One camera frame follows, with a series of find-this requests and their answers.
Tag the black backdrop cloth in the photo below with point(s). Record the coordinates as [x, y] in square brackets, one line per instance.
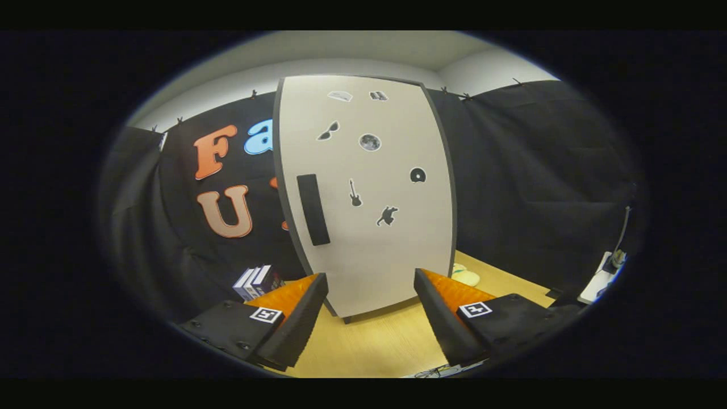
[539, 170]

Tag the dark grey cabinet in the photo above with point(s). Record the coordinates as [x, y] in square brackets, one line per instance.
[452, 193]

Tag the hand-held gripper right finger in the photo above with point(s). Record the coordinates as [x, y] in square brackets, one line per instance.
[440, 318]

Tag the pale yellow soft toy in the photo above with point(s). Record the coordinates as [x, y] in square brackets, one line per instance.
[467, 277]

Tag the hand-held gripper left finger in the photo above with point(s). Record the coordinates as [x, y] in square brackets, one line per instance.
[301, 324]

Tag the light blue book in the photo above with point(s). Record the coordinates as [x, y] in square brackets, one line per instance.
[253, 284]
[241, 287]

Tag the dark blue book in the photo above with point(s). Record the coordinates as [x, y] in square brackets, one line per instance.
[272, 282]

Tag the white side table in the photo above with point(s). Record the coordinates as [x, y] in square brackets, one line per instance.
[593, 289]

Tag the black desk lamp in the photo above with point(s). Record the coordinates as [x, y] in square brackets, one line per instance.
[614, 261]

